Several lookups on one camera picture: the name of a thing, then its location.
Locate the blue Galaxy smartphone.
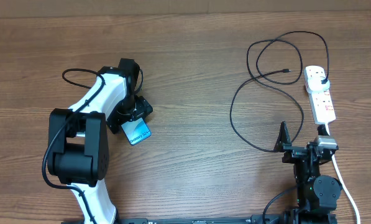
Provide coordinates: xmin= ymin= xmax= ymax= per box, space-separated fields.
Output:
xmin=121 ymin=118 xmax=152 ymax=146

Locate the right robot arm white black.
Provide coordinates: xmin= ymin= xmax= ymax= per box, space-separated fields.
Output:
xmin=262 ymin=121 xmax=343 ymax=223

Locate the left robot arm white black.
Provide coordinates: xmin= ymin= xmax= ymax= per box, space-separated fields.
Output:
xmin=42 ymin=58 xmax=153 ymax=223

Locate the white charger plug adapter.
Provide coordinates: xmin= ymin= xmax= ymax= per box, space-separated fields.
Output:
xmin=305 ymin=77 xmax=330 ymax=94

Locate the white power strip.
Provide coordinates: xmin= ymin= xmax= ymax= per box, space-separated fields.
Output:
xmin=303 ymin=65 xmax=336 ymax=124

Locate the white power strip cord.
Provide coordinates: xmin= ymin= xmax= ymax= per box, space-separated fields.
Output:
xmin=324 ymin=123 xmax=362 ymax=224

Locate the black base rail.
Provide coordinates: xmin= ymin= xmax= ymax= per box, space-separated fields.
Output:
xmin=114 ymin=214 xmax=337 ymax=224

